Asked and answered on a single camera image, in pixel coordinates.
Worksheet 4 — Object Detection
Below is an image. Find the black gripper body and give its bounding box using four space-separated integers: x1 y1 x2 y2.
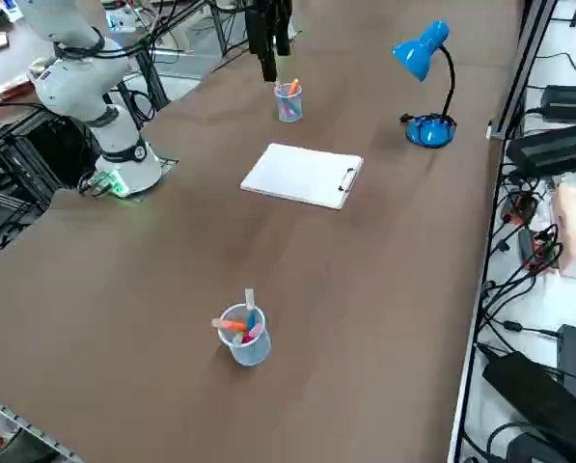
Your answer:
245 0 293 19

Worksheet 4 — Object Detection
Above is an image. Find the light blue mesh pen cup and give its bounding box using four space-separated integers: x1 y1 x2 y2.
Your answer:
273 82 304 123
217 303 273 368

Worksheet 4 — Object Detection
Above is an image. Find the blue highlighter pen clear cap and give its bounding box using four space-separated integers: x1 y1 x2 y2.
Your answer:
243 287 259 330

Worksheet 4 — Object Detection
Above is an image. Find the white paper sheet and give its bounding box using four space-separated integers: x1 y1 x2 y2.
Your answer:
241 143 364 209

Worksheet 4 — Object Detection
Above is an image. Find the black aluminium strut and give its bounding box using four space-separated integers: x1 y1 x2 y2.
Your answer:
135 45 171 115

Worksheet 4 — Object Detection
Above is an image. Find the blue gooseneck desk lamp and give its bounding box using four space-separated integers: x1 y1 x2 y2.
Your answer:
391 19 460 149

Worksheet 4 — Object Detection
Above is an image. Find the small green indicator board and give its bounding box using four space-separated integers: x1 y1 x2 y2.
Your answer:
85 168 128 198

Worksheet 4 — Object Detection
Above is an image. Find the black orange connector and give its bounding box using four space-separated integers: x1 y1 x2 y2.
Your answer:
502 191 539 224

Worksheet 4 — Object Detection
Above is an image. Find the black orange plug adapter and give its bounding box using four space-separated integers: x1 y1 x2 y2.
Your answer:
517 226 563 277

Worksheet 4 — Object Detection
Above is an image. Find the large black power adapter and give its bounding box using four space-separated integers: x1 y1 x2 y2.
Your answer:
481 350 576 452

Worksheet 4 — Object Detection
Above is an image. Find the clipboard with wire clip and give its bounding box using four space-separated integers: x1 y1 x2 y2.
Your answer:
239 142 365 211

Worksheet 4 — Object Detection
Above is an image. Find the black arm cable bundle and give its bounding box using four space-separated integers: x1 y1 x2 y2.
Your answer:
50 0 211 62

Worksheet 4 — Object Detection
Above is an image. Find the black aluminium frame post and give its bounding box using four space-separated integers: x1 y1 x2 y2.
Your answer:
487 0 559 141

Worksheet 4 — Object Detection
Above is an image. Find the black metal frame cart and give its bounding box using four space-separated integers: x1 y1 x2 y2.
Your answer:
0 106 103 216

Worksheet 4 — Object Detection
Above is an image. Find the black cable with ferrite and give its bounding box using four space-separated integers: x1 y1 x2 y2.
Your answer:
478 313 562 339

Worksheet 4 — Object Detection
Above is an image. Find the silver aluminium rail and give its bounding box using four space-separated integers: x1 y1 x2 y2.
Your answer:
0 389 84 463

